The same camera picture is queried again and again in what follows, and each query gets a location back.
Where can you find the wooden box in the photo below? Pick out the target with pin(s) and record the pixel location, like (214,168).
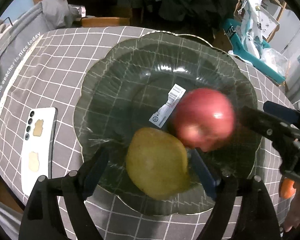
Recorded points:
(105,21)

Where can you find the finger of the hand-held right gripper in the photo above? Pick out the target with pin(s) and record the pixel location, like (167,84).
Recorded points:
(260,122)
(285,112)

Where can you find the grey checked tablecloth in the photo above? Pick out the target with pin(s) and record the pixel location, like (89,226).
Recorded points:
(65,55)

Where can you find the teal box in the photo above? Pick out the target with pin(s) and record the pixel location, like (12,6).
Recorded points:
(252,57)

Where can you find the red apple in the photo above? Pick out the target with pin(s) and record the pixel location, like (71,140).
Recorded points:
(202,117)

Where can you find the white carton box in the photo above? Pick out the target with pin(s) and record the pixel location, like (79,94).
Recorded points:
(267,22)

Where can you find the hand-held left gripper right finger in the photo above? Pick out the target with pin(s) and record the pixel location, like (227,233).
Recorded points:
(205,175)

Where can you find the bright orange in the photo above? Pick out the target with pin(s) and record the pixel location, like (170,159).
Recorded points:
(287,190)

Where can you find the white smartphone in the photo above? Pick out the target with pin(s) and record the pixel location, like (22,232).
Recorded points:
(48,122)

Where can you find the clear plastic bag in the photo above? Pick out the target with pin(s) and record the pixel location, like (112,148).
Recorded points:
(275,61)

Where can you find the black hanging coat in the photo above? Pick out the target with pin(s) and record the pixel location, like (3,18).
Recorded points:
(197,0)

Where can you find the grey printed tote bag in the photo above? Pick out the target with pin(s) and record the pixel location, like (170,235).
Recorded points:
(12,55)

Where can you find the person's right hand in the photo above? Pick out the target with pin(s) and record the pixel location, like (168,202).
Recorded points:
(296,210)

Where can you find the white refrigerator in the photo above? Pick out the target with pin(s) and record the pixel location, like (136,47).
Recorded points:
(293,40)

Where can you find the white paper label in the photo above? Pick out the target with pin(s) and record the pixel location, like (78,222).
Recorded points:
(173,96)

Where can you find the grey jacket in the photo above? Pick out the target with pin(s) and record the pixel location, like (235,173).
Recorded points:
(57,12)

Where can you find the dark glass plate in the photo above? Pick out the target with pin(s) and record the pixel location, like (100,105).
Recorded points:
(140,67)

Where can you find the yellow pear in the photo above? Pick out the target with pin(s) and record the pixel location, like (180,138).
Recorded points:
(157,162)

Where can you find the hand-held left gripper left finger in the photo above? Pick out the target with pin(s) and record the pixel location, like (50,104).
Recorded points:
(96,175)

